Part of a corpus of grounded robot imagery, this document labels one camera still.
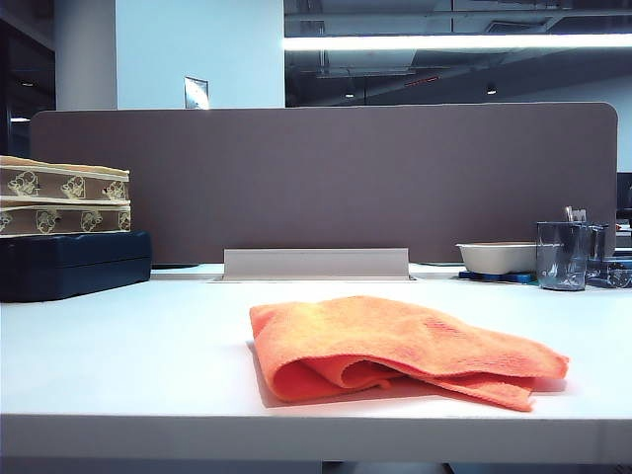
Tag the orange microfibre cloth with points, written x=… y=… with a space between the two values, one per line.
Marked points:
x=395 y=336

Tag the white paper bowl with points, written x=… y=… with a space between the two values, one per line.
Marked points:
x=494 y=257

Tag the thick cartoon print puzzle box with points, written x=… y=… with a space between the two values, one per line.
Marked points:
x=64 y=185

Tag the white building column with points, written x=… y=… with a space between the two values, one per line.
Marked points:
x=173 y=44

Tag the dark blue plastic case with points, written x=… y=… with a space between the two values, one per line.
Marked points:
x=74 y=266

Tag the black computer monitor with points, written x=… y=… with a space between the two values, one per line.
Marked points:
x=625 y=197

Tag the blue mat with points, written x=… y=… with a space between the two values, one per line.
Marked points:
x=494 y=277

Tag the brown desk partition panel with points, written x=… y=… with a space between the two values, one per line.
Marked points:
x=321 y=187

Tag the blue patterned flat item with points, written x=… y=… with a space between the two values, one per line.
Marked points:
x=612 y=274

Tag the white ceiling light strip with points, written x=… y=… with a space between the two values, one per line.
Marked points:
x=444 y=41

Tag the thin cartoon print puzzle box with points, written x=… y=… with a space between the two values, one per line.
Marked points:
x=64 y=219

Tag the sticks in cup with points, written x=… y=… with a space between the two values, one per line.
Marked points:
x=575 y=214

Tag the silver wall sign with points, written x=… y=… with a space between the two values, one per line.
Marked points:
x=196 y=93

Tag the small clear glass cup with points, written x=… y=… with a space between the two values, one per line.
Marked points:
x=598 y=242

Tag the clear plastic cup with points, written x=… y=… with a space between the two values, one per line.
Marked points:
x=562 y=257

